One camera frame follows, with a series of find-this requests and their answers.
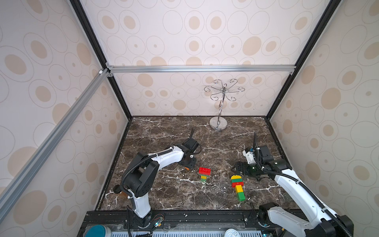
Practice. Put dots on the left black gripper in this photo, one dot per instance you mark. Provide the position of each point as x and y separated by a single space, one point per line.
192 165

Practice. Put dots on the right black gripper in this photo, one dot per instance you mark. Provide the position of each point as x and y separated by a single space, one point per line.
244 169

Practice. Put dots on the red long lego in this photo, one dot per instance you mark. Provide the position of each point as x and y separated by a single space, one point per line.
237 184
205 171

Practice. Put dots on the green square lego front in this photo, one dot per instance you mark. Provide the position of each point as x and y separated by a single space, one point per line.
241 196

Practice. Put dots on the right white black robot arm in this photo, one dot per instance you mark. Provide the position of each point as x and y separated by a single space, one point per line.
321 220

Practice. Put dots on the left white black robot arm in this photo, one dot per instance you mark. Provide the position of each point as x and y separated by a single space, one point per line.
139 177

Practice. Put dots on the chrome hook stand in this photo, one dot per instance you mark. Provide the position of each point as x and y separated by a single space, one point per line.
220 92

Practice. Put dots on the teal white round object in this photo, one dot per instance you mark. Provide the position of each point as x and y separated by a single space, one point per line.
98 231

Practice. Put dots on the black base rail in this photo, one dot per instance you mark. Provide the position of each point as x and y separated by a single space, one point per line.
182 223

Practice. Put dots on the horizontal aluminium rail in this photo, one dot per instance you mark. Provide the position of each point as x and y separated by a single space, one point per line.
202 69

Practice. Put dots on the left slanted aluminium rail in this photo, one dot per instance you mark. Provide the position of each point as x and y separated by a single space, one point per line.
19 184

